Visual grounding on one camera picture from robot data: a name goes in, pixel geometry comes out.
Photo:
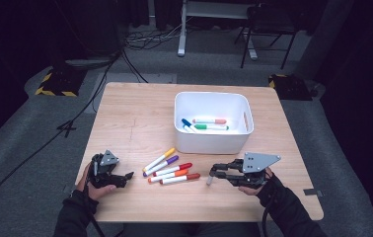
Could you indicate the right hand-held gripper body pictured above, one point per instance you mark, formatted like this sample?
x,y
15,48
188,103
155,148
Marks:
x,y
257,161

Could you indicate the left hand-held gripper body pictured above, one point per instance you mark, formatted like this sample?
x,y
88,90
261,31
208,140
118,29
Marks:
x,y
109,158

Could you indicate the white plastic bin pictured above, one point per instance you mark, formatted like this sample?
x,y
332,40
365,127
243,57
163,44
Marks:
x,y
207,146

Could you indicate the yellow marker pen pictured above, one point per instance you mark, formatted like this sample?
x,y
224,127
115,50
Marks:
x,y
158,160

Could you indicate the purple marker pen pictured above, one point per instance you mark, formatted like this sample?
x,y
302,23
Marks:
x,y
161,166

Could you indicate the light green marker pen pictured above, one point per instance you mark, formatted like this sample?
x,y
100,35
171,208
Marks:
x,y
207,127

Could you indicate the pink marker pen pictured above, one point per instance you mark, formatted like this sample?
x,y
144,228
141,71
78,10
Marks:
x,y
212,121

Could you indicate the brown marker pen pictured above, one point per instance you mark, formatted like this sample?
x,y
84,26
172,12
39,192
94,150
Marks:
x,y
178,179

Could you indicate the dark blue marker pen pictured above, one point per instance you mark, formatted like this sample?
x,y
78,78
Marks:
x,y
186,123

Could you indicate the person's right hand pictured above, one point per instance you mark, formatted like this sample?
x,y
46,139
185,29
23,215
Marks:
x,y
248,191

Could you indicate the person's left hand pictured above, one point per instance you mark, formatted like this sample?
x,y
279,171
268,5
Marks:
x,y
90,192

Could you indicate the grey tape piece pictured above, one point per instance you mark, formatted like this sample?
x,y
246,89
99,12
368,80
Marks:
x,y
67,189
313,192

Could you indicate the person's legs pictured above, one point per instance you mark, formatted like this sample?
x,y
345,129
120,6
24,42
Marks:
x,y
191,230

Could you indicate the black yellow striped floor base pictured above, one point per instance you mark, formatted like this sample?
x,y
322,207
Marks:
x,y
62,82

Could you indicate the dark equipment cabinet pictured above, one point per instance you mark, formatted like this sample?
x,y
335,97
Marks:
x,y
102,33

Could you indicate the black chair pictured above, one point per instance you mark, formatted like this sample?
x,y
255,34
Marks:
x,y
266,19

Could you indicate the white desk frame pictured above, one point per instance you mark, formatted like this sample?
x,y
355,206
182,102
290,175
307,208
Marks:
x,y
182,33

